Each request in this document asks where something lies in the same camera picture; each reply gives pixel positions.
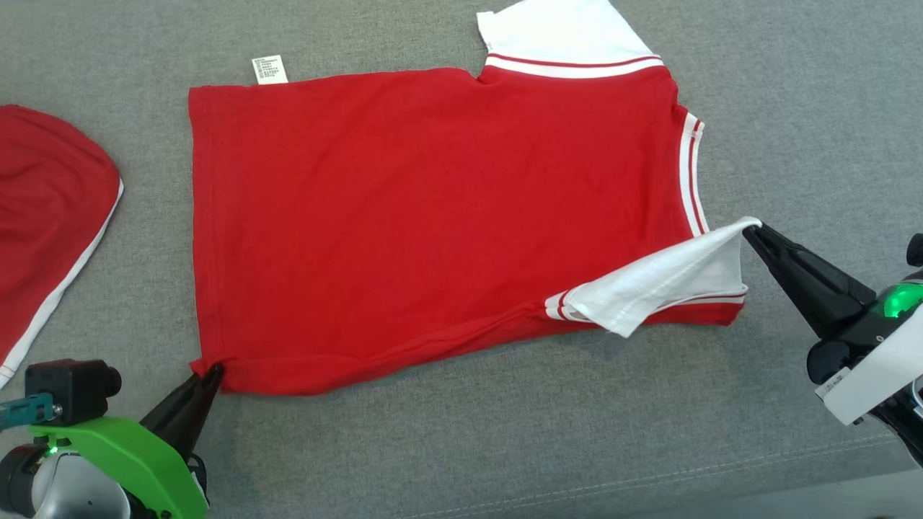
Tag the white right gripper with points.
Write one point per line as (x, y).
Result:
(872, 360)

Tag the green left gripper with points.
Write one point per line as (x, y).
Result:
(122, 461)

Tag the red shorts with white stripe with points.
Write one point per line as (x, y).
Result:
(50, 216)

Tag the red and white jersey shirt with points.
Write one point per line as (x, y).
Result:
(433, 216)

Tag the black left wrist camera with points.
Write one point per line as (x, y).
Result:
(68, 389)

